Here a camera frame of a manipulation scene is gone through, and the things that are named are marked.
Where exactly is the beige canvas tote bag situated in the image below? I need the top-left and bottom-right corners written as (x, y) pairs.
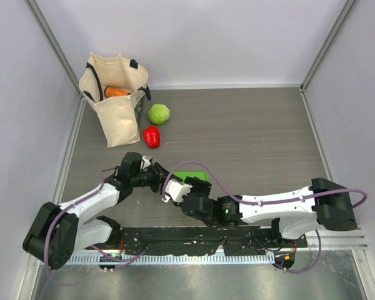
top-left (79, 54), bottom-right (151, 148)

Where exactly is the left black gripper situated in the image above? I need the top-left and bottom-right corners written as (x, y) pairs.
top-left (131, 162), bottom-right (175, 194)

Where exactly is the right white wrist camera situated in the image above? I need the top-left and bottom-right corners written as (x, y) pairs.
top-left (162, 179), bottom-right (192, 205)

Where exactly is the green paper box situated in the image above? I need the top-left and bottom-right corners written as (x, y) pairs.
top-left (174, 171), bottom-right (208, 181)

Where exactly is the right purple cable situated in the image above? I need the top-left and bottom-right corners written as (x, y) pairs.
top-left (161, 161), bottom-right (369, 276)

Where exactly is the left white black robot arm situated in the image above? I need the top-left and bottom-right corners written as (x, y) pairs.
top-left (22, 152), bottom-right (191, 270)

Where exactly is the orange carrot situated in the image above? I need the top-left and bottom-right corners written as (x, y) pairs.
top-left (104, 86), bottom-right (131, 98)

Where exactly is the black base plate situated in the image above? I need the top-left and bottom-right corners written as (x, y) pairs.
top-left (95, 226), bottom-right (308, 256)

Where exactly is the green cabbage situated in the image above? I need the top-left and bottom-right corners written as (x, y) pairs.
top-left (147, 104), bottom-right (171, 125)

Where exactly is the red bell pepper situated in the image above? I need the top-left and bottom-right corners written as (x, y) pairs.
top-left (142, 126), bottom-right (161, 149)

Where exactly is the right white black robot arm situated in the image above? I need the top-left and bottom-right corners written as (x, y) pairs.
top-left (165, 177), bottom-right (358, 247)

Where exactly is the white slotted cable duct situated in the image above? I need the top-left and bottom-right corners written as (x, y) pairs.
top-left (66, 251), bottom-right (274, 266)

